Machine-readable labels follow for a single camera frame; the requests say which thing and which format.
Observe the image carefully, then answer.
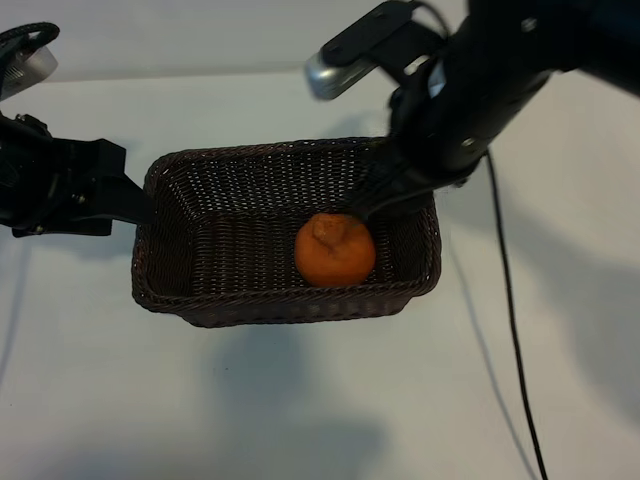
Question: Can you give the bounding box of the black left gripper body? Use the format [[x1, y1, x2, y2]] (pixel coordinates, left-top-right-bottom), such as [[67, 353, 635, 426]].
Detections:
[[0, 114, 112, 237]]

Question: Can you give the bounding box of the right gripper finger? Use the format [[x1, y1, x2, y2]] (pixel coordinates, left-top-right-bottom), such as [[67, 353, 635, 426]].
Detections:
[[349, 149, 406, 206], [362, 174, 436, 221]]

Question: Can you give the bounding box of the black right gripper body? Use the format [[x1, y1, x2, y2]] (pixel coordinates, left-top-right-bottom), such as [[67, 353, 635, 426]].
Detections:
[[392, 19, 556, 194]]

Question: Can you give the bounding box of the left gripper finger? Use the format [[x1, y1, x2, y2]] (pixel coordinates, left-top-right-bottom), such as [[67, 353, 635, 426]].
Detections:
[[97, 136, 126, 175], [98, 173, 156, 225]]

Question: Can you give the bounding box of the bumpy orange fruit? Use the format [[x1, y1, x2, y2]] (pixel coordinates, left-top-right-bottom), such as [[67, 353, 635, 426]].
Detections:
[[293, 212, 377, 288]]

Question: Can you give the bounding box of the dark brown wicker basket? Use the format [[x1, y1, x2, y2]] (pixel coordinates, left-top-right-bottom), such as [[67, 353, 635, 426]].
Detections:
[[130, 137, 444, 329]]

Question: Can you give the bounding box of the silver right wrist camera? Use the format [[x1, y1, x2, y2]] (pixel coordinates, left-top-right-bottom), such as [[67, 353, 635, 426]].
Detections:
[[304, 0, 441, 103]]

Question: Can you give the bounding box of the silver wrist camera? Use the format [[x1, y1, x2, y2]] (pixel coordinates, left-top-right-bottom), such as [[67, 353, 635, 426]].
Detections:
[[304, 0, 441, 103], [0, 47, 60, 101]]

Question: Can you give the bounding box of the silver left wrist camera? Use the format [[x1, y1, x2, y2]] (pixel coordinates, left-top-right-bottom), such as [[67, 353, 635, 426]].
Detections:
[[0, 47, 60, 101]]

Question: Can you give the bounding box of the black left camera cable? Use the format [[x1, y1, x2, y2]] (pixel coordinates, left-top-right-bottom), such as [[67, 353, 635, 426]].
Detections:
[[0, 22, 61, 51]]

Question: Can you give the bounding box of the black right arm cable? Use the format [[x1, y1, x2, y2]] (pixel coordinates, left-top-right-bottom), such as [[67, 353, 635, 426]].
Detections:
[[485, 149, 551, 480]]

